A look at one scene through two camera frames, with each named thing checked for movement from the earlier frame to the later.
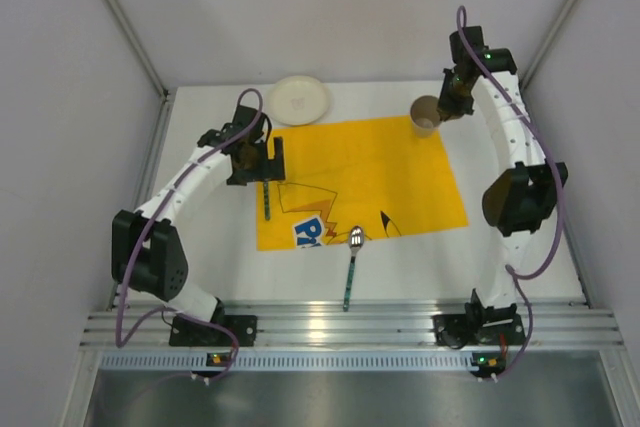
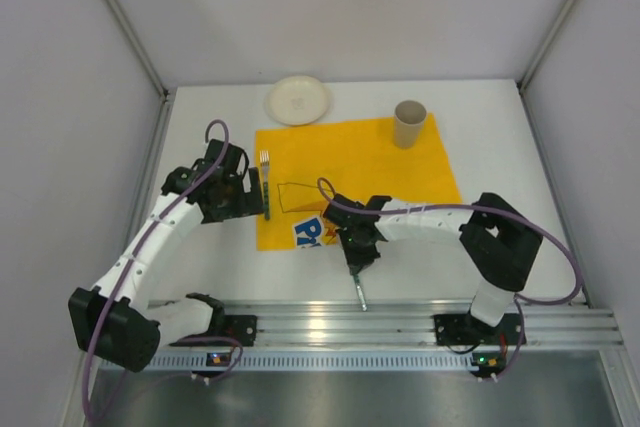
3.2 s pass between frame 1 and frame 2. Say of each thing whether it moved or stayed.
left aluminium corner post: stayed
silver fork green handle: stayed
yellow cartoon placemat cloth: stayed
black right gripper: moved
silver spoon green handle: moved
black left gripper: moved
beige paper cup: moved
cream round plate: stayed
